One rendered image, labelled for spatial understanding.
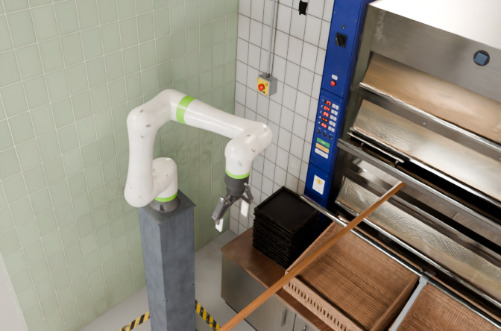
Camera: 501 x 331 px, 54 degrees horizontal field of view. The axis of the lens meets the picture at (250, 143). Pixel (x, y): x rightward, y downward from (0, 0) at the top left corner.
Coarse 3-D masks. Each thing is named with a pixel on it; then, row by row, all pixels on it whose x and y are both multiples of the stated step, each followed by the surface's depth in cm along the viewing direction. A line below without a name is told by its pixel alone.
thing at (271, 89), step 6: (258, 78) 288; (264, 78) 286; (270, 78) 286; (276, 78) 287; (258, 84) 290; (264, 84) 287; (270, 84) 284; (276, 84) 289; (258, 90) 292; (264, 90) 289; (270, 90) 287; (276, 90) 291
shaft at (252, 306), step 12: (372, 204) 248; (360, 216) 240; (348, 228) 233; (336, 240) 228; (300, 264) 214; (288, 276) 209; (276, 288) 204; (264, 300) 200; (240, 312) 193; (228, 324) 189
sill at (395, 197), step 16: (352, 176) 275; (368, 176) 270; (384, 192) 263; (400, 192) 260; (416, 208) 252; (432, 208) 252; (448, 224) 243; (464, 240) 239; (480, 240) 235; (496, 256) 230
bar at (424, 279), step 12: (312, 204) 251; (336, 216) 244; (372, 240) 232; (384, 252) 228; (408, 264) 221; (420, 276) 217; (420, 288) 217; (444, 288) 212; (456, 300) 208; (480, 312) 203; (396, 324) 217; (492, 324) 200
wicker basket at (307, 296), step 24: (360, 240) 284; (312, 264) 293; (336, 264) 294; (360, 264) 286; (384, 264) 276; (288, 288) 276; (312, 288) 280; (336, 288) 280; (360, 288) 281; (384, 288) 278; (408, 288) 256; (336, 312) 252; (360, 312) 268; (384, 312) 268
